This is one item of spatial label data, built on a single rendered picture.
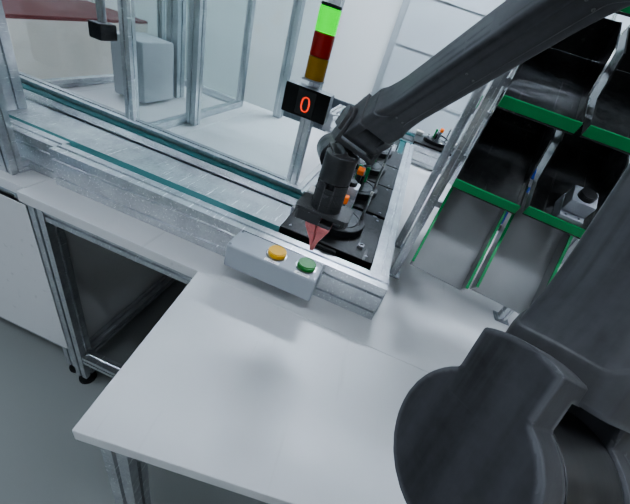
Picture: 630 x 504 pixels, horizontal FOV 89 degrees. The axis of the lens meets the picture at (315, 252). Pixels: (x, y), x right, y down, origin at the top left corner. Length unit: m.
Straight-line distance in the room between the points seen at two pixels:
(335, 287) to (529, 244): 0.47
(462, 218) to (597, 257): 0.66
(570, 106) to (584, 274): 0.60
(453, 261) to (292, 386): 0.46
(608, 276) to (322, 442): 0.49
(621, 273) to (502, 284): 0.67
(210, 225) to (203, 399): 0.40
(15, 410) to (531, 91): 1.81
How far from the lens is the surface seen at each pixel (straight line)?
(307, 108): 0.91
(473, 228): 0.86
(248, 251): 0.71
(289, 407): 0.62
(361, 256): 0.78
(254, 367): 0.64
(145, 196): 0.91
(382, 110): 0.50
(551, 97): 0.79
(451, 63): 0.44
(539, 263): 0.91
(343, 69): 4.35
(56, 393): 1.68
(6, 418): 1.68
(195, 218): 0.84
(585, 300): 0.20
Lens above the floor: 1.40
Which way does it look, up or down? 35 degrees down
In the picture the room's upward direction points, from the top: 19 degrees clockwise
